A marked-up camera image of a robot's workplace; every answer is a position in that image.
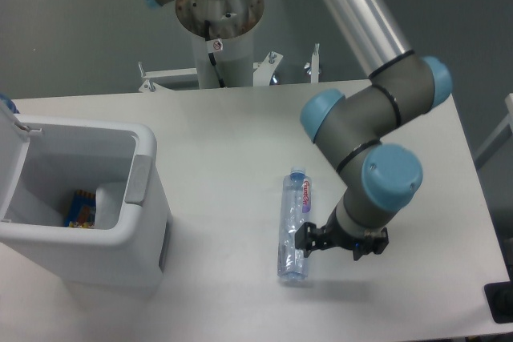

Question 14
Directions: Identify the blue object behind lid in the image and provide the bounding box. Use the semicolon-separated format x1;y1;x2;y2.
0;94;19;114

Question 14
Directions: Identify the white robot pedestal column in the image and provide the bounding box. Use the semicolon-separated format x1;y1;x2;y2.
176;0;265;89

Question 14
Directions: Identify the white left pedestal bracket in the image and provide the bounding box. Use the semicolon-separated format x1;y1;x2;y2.
138;62;199;93

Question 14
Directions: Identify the white pedestal bracket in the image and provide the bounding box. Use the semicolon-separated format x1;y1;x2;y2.
304;42;321;83
252;51;283;87
138;62;199;93

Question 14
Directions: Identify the blue snack wrapper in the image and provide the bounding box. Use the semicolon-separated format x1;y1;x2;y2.
64;190;96;228

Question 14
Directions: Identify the clear plastic water bottle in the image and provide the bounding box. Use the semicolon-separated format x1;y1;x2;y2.
277;167;312;282

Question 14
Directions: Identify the white right pedestal bracket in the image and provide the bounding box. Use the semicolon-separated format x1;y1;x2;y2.
304;42;321;83

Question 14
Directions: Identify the white middle pedestal bracket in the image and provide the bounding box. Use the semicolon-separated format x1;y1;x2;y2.
252;51;283;87

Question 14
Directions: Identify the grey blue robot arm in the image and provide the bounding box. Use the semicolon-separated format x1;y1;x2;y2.
144;0;452;259

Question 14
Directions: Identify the white trash can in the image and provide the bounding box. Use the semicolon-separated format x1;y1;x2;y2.
1;106;171;287

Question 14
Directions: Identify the white frame at right edge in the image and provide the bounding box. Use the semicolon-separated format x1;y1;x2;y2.
474;93;512;170

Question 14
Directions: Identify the black cable on pedestal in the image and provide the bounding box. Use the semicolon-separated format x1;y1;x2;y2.
203;18;226;88

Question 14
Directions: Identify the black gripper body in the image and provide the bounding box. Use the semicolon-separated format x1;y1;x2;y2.
316;219;371;252

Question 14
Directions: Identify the black table clamp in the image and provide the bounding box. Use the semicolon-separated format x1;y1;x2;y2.
484;281;512;324

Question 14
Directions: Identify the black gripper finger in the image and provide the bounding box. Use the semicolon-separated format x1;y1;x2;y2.
294;222;327;258
353;227;390;261

